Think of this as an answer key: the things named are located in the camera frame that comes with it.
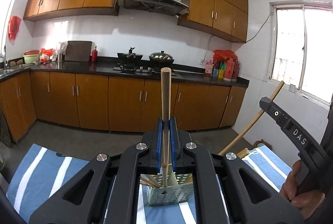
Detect metal faucet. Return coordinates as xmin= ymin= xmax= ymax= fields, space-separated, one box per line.
xmin=2 ymin=45 xmax=9 ymax=70

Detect red bag over bottles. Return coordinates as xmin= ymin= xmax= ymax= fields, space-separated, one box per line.
xmin=213 ymin=49 xmax=239 ymax=61

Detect black wok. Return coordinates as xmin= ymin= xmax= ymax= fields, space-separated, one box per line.
xmin=117 ymin=46 xmax=144 ymax=61

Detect black kitchen countertop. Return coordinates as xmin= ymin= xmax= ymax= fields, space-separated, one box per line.
xmin=0 ymin=56 xmax=250 ymax=88

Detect black gas stove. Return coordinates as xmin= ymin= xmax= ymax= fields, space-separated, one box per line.
xmin=113 ymin=62 xmax=178 ymax=76

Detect hanging red plastic bag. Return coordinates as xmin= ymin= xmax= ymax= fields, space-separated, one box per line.
xmin=7 ymin=16 xmax=22 ymax=40

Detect white wall cable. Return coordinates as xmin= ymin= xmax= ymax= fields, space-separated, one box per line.
xmin=205 ymin=13 xmax=274 ymax=59

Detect red bag beside basin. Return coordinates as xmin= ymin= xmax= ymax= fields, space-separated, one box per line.
xmin=39 ymin=48 xmax=54 ymax=62

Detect brown lower kitchen cabinets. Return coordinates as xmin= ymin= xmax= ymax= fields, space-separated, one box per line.
xmin=0 ymin=70 xmax=247 ymax=143

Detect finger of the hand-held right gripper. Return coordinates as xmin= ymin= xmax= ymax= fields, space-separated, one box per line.
xmin=259 ymin=96 xmax=289 ymax=128

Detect blue white striped tablecloth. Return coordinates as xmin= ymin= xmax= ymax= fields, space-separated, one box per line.
xmin=6 ymin=143 xmax=293 ymax=224

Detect person's right hand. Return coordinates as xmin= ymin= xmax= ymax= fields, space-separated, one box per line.
xmin=280 ymin=161 xmax=326 ymax=220

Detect narrow kitchen window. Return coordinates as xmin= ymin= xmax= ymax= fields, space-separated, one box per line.
xmin=0 ymin=0 xmax=26 ymax=58

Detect green basin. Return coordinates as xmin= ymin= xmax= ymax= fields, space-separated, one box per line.
xmin=22 ymin=50 xmax=41 ymax=64

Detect barred kitchen window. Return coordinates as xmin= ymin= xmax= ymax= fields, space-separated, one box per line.
xmin=267 ymin=1 xmax=333 ymax=110

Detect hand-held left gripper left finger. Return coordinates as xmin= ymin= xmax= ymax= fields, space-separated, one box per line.
xmin=29 ymin=117 xmax=164 ymax=224

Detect steel sink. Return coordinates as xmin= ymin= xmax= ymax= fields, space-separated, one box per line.
xmin=0 ymin=64 xmax=30 ymax=79

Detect dark red bottle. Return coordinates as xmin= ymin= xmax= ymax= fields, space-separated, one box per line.
xmin=232 ymin=59 xmax=240 ymax=81

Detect dark brown cutting board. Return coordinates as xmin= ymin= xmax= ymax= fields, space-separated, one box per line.
xmin=64 ymin=41 xmax=93 ymax=62

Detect metal cup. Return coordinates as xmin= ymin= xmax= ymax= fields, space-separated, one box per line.
xmin=56 ymin=42 xmax=67 ymax=62

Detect wok with lid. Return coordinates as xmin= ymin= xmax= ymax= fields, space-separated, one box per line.
xmin=148 ymin=50 xmax=174 ymax=66

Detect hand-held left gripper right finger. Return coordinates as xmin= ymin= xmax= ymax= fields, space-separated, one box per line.
xmin=169 ymin=117 xmax=305 ymax=224

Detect green perforated utensil holder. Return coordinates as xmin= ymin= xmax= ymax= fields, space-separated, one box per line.
xmin=140 ymin=171 xmax=196 ymax=208

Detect large red bottle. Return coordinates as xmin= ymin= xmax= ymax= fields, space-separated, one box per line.
xmin=223 ymin=58 xmax=234 ymax=81

